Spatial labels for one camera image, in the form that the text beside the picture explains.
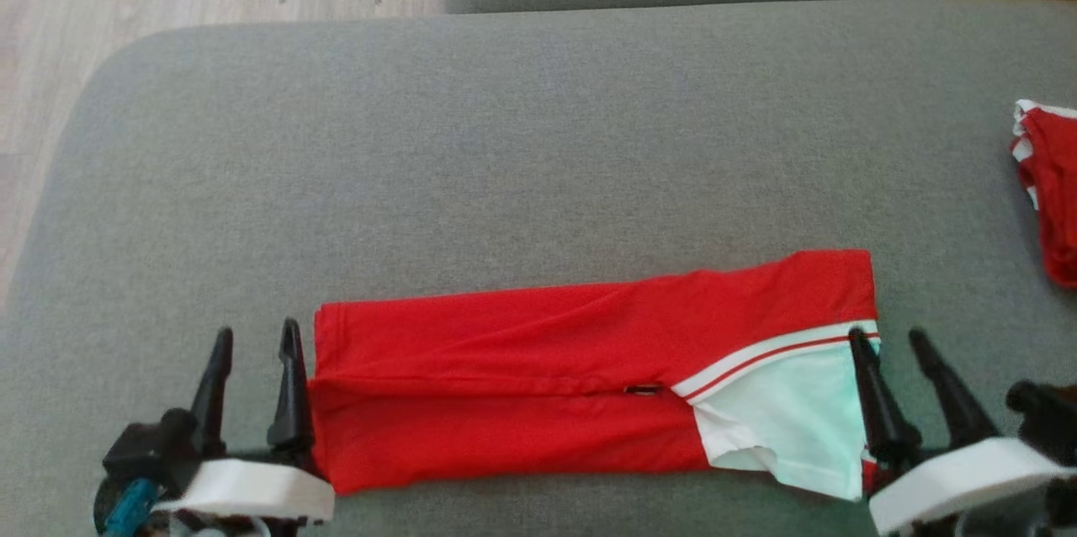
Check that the red shorts with white trim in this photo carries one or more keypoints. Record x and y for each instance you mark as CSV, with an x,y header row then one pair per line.
x,y
1052,183

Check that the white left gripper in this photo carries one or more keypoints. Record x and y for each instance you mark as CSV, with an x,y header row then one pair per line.
x,y
252,491

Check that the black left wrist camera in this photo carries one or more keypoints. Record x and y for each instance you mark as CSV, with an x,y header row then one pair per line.
x,y
147,449

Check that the blue left camera connector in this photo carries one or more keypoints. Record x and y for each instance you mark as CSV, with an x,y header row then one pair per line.
x,y
130,507

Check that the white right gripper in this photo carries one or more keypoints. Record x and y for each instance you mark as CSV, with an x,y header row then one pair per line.
x,y
968,478

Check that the red shirt with white sleeves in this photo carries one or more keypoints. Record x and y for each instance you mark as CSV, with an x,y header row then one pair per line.
x,y
505,385

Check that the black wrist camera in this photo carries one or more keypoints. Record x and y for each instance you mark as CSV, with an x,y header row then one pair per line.
x,y
147,449
1047,419

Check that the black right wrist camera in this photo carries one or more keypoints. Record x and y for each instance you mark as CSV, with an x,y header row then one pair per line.
x,y
1047,419

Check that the grey sofa seat cushion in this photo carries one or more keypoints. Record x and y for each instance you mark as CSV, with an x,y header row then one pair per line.
x,y
538,141

